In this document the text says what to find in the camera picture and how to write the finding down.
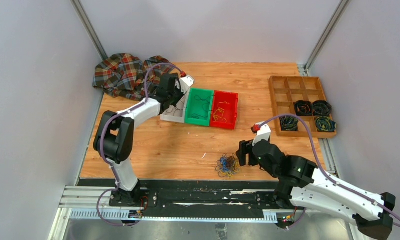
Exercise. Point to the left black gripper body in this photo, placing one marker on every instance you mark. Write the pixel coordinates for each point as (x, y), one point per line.
(176, 96)

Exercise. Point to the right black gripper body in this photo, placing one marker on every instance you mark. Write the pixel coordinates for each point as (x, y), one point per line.
(244, 148)

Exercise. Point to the cable ball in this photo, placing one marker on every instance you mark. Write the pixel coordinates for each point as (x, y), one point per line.
(227, 166)

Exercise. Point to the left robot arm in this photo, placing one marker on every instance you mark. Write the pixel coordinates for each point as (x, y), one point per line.
(114, 137)

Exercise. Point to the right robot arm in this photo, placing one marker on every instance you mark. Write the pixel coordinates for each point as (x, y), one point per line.
(302, 184)

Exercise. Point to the white plastic bin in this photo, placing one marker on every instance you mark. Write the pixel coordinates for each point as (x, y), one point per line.
(176, 113)

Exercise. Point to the green plastic bin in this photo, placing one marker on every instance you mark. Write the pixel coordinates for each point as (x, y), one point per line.
(198, 109)

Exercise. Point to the plaid flannel shirt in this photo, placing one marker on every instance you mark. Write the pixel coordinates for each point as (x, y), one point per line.
(122, 75)

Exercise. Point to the red plastic bin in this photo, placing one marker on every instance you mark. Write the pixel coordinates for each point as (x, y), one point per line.
(224, 110)

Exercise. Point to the wooden compartment tray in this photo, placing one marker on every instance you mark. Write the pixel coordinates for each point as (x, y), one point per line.
(303, 96)

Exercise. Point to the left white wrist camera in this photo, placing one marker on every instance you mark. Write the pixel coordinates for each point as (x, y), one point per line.
(185, 83)

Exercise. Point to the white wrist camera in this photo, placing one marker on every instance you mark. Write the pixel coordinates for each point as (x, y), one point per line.
(262, 132)
(185, 83)

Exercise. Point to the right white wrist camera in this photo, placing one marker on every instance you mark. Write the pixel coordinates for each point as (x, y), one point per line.
(262, 132)

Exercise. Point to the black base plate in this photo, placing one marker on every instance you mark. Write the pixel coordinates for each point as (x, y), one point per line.
(198, 199)

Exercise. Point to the left aluminium corner post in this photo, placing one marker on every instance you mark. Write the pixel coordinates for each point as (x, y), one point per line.
(78, 6)

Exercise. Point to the aluminium corner post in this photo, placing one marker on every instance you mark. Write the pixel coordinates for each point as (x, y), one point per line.
(78, 6)
(340, 8)

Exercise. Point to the aluminium frame rail front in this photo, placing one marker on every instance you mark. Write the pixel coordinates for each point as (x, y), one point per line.
(79, 217)

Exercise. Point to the right aluminium corner post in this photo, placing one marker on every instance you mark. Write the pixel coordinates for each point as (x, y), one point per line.
(340, 8)

